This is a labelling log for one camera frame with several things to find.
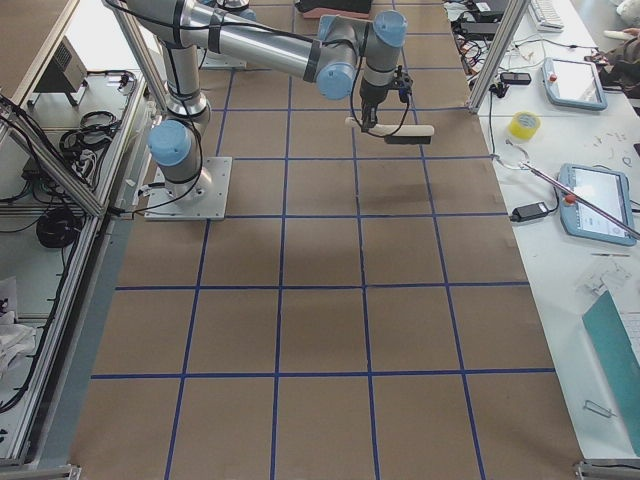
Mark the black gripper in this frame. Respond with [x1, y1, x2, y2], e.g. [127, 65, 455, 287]
[359, 74, 413, 130]

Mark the beige hand brush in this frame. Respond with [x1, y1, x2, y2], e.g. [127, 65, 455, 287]
[345, 117, 435, 145]

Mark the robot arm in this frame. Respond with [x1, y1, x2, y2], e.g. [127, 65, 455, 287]
[125, 1, 418, 144]

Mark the black lined trash bin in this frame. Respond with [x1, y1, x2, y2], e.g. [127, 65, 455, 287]
[294, 0, 373, 19]

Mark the yellow tape roll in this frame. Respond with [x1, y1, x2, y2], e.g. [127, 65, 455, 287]
[507, 111, 541, 141]

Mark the black power adapter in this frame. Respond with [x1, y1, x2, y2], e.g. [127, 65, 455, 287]
[509, 202, 550, 223]

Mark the white keyboard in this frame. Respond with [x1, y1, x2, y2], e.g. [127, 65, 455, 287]
[528, 0, 565, 33]

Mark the blue teach pendant far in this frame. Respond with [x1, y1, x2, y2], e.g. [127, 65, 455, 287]
[541, 57, 608, 111]

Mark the blue teach pendant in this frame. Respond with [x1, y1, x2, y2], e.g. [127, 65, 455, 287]
[541, 57, 608, 111]
[558, 164, 637, 246]

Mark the blue teach pendant near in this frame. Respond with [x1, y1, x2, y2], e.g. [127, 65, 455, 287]
[558, 164, 637, 246]

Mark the grey electronics box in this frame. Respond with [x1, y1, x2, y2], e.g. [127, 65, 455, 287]
[28, 36, 88, 107]

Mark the teal folder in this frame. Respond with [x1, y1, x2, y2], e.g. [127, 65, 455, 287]
[582, 291, 639, 455]

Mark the white crumpled cloth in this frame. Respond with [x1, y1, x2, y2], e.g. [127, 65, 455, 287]
[0, 277, 39, 381]

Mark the black braided right cable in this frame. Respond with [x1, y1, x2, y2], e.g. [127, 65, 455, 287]
[349, 49, 414, 137]

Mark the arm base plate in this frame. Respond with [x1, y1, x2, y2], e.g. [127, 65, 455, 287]
[143, 157, 233, 221]
[199, 49, 247, 70]

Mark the aluminium frame post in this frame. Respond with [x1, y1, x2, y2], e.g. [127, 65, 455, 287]
[467, 0, 529, 114]

